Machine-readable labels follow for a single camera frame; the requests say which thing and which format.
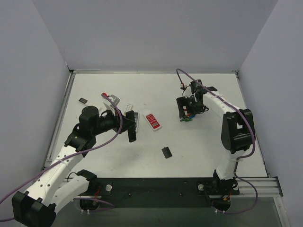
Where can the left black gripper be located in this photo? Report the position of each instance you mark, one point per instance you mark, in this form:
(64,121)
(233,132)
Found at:
(130,124)

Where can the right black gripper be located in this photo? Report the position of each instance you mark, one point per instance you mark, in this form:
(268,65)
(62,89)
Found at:
(191,100)

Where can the green battery bottom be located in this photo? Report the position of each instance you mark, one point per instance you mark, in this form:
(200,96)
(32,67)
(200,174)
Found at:
(185,120)

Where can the black battery cover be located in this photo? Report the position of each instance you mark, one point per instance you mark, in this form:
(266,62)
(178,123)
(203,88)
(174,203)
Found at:
(166,152)

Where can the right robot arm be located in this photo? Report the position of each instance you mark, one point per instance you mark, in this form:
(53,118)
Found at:
(237,133)

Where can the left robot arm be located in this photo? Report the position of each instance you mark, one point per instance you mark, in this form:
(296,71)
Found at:
(42,201)

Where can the grey white remote control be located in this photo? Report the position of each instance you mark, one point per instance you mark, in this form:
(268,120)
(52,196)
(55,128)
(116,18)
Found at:
(136,118)

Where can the slim white remote control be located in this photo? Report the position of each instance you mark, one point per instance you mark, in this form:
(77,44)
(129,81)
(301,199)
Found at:
(128,108)

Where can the red white remote control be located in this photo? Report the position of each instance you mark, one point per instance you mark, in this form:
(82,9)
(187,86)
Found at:
(152,121)

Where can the white remote black tip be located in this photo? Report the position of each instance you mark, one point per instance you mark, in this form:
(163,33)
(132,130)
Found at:
(86,102)

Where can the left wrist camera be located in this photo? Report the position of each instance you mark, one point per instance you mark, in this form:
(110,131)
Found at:
(110,102)

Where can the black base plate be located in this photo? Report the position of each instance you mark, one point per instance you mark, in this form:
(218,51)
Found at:
(192,192)

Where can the aluminium frame rail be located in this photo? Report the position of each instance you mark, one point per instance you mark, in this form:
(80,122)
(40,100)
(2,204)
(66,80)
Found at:
(264,187)

